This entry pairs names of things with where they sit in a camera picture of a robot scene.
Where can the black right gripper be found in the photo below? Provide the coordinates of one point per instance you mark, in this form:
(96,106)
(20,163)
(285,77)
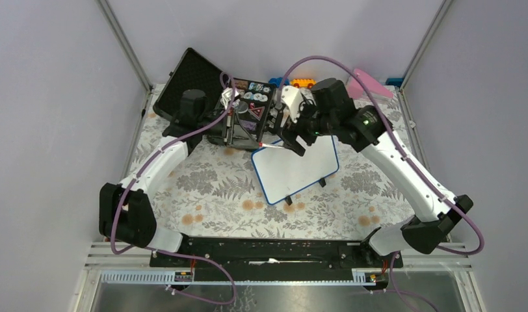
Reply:
(289,136)

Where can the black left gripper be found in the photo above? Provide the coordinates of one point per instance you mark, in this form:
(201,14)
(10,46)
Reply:
(237,135)

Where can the blue framed whiteboard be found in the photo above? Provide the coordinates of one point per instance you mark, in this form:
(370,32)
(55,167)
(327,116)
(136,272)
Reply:
(282,172)

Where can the white marker pen body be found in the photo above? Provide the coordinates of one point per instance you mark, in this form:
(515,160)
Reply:
(274,146)

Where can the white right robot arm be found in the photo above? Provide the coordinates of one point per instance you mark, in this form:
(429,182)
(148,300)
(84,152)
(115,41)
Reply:
(331,111)

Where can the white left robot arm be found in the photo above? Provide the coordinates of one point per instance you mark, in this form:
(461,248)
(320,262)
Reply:
(126,215)

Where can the black poker chip case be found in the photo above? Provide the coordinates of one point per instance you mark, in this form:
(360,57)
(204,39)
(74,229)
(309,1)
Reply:
(194,71)

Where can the blue toy car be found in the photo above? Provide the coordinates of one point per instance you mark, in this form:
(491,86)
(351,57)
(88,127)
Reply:
(278,82)

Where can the orange toy car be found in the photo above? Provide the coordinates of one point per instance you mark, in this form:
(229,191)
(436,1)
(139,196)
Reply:
(303,83)

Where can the floral tablecloth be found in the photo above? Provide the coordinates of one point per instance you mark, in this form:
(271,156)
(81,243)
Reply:
(215,192)

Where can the pink plastic stand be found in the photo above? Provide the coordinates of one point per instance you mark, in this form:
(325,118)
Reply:
(356,91)

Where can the blue block in corner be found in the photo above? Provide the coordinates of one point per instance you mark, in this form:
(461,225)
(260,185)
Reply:
(394,81)

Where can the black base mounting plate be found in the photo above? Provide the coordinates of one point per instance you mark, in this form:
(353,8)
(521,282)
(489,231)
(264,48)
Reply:
(273,260)

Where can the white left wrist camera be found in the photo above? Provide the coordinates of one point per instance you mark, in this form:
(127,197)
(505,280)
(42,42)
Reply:
(227,95)

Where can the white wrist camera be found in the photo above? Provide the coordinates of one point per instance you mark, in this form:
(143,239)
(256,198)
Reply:
(227,95)
(294,100)

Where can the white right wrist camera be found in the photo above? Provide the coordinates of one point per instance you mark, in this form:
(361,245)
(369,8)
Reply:
(294,100)

